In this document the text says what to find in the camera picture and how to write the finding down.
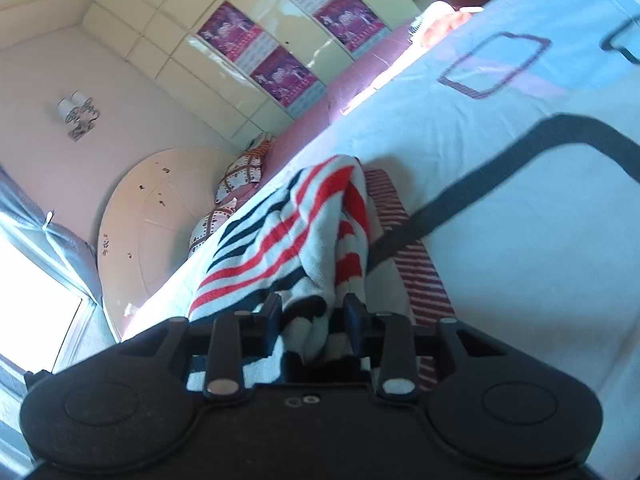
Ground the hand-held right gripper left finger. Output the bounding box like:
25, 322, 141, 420
122, 292, 283, 403

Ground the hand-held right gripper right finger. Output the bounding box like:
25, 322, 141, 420
342, 292, 501, 403

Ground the white red navy striped sweater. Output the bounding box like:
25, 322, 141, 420
187, 154, 382, 396

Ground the white red patterned pillow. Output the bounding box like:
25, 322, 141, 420
186, 204, 237, 259
214, 151, 267, 207

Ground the beige rounded headboard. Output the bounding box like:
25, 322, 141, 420
96, 147, 242, 342

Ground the grey curtain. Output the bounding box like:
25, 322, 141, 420
0, 165, 104, 311

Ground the window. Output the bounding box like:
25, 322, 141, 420
0, 230, 85, 368

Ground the red garment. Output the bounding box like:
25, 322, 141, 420
422, 11, 475, 47

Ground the cream wardrobe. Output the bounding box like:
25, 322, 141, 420
0, 0, 437, 147

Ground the white wall lamp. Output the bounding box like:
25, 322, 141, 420
56, 90, 102, 144

